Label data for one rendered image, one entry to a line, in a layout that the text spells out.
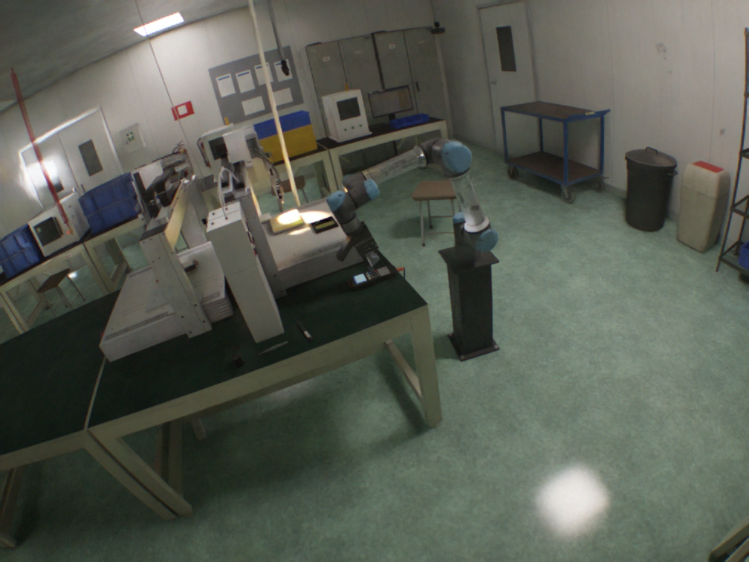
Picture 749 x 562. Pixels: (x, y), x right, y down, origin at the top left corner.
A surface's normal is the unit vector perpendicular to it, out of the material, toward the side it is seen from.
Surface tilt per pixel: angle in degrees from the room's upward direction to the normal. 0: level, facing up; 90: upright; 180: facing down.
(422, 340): 90
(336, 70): 90
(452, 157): 82
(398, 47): 90
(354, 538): 0
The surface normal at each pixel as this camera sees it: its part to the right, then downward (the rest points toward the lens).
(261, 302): 0.35, 0.45
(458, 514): -0.19, -0.83
